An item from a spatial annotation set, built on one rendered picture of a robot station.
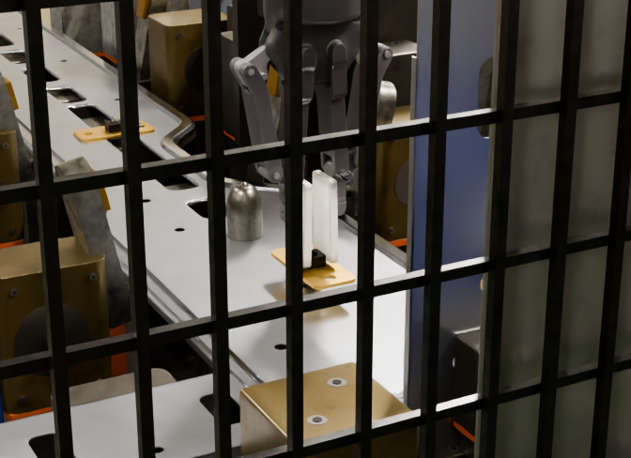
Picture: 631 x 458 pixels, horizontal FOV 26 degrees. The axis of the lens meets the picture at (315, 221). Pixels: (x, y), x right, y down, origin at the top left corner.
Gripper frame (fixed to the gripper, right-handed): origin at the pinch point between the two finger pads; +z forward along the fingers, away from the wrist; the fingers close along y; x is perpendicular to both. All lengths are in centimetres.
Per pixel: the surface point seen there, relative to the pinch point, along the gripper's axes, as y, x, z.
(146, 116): -5, -51, 6
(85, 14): -15, -103, 6
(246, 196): 0.3, -11.9, 2.0
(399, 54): -21.1, -22.2, -5.9
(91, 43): -16, -103, 10
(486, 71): -15.2, 1.3, -10.5
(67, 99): -1, -66, 7
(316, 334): 3.7, 7.8, 6.1
